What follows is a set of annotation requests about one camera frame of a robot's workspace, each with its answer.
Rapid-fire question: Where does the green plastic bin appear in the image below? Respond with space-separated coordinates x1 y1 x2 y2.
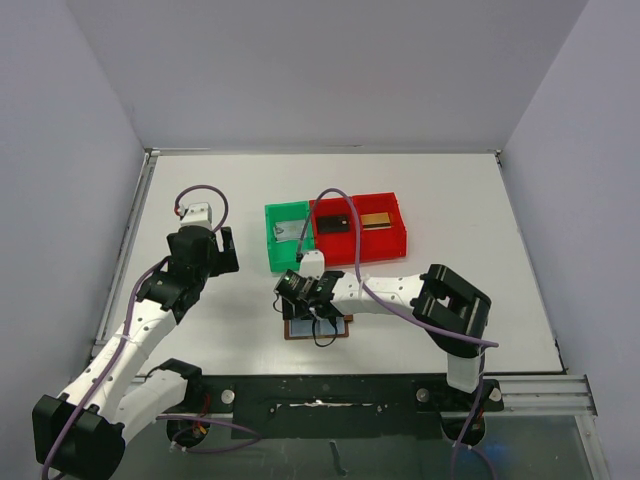
264 200 310 273

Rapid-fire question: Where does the brown leather card holder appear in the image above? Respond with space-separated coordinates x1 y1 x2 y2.
284 315 353 340

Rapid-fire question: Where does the red middle bin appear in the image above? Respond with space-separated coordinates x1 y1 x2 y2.
310 198 356 266

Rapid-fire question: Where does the red bin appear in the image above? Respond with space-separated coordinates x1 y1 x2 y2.
310 198 356 266
352 192 407 262

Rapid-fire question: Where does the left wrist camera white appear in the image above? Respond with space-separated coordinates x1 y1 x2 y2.
178 202 213 231

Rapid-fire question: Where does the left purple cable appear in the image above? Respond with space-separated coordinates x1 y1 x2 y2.
39 184 261 480

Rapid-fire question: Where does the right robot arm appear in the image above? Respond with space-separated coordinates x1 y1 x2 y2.
274 264 497 393

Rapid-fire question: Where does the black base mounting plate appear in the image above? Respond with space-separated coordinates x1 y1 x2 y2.
169 374 504 444

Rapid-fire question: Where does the red right bin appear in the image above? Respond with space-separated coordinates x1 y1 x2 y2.
352 192 407 262

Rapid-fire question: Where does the black card in bin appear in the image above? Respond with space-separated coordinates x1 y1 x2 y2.
316 215 350 235

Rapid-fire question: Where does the gold card in bin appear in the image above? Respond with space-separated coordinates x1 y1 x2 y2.
360 212 392 231

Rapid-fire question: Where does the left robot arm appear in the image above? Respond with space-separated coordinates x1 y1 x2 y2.
32 226 239 479

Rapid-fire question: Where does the silver card in bin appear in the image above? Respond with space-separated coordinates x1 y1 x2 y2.
273 219 309 243

